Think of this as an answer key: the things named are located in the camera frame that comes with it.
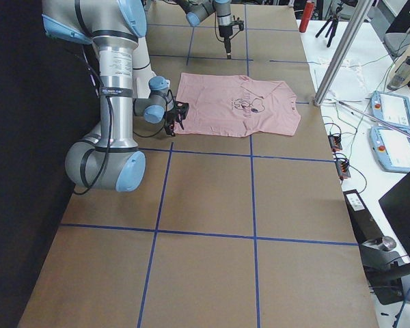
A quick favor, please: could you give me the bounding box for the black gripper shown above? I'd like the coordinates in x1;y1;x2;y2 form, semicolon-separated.
217;25;233;59
164;104;183;137

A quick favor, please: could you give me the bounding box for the pink Snoopy t-shirt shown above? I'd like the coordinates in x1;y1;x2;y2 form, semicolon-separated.
175;73;301;137

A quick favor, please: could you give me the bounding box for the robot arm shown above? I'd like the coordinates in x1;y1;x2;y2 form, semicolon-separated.
174;0;235;59
42;1;189;192

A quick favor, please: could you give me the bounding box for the red cylinder bottle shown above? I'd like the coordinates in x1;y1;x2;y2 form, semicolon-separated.
299;0;315;33

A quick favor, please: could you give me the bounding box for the upper orange circuit board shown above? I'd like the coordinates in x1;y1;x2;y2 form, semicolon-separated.
328;134;342;152

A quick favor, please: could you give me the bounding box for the orange circuit board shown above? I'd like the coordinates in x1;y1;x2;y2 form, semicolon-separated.
328;134;342;152
334;158;351;181

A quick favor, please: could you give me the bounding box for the lower orange circuit board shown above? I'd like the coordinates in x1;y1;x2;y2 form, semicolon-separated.
334;158;351;181

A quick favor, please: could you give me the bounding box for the upper teach pendant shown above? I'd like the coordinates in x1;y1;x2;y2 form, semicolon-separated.
370;91;410;131

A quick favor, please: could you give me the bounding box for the teach pendant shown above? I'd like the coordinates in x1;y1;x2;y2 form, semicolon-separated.
370;91;410;131
369;126;410;174

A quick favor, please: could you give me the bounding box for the clear water bottle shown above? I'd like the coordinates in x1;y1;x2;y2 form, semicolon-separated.
387;55;410;91

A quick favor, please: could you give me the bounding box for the lower teach pendant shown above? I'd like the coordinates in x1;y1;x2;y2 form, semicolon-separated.
369;126;410;174

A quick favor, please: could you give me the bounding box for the black power box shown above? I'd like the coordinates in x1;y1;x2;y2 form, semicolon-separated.
343;189;383;244

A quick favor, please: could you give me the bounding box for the black monitor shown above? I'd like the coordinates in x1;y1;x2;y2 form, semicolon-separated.
379;172;410;257

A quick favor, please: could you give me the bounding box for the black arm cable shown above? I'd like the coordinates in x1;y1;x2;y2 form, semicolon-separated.
63;44;168;196

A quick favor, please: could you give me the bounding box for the black camera tripod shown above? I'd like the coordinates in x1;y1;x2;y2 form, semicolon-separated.
315;2;343;48

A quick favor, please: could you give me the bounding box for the aluminium frame post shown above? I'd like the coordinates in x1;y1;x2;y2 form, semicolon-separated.
313;0;373;107

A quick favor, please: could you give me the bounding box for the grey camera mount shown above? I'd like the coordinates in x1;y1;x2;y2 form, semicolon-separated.
359;241;410;305

